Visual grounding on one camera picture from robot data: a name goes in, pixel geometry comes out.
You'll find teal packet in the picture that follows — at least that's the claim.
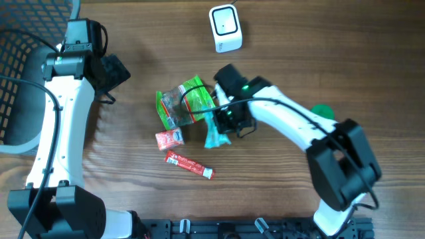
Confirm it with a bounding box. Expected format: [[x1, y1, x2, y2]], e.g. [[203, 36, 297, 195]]
[[204, 112, 231, 149]]

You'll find green candy bag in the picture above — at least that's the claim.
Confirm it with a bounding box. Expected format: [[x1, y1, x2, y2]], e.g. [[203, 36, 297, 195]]
[[156, 76, 215, 130]]

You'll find red small snack pack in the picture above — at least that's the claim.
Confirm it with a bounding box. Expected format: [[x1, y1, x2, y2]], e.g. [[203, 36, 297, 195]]
[[155, 127, 185, 151]]

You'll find red long snack stick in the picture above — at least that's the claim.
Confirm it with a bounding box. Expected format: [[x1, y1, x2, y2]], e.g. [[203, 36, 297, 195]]
[[164, 150, 215, 179]]

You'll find green lidded jar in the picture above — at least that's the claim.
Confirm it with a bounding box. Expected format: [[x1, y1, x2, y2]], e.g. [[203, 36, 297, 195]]
[[311, 104, 335, 120]]

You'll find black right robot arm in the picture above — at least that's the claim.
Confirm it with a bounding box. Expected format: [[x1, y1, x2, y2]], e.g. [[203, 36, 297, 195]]
[[214, 74, 382, 236]]

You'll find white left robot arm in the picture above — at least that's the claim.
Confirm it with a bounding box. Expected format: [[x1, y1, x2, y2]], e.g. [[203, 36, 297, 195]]
[[7, 50, 141, 238]]

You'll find white barcode scanner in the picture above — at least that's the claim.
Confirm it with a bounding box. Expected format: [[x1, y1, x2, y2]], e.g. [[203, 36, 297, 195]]
[[209, 4, 243, 53]]

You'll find black mesh basket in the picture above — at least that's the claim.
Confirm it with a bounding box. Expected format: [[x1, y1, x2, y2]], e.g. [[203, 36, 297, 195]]
[[1, 0, 80, 155]]

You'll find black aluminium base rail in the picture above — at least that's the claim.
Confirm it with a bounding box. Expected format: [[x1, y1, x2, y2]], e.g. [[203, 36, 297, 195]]
[[132, 217, 375, 239]]

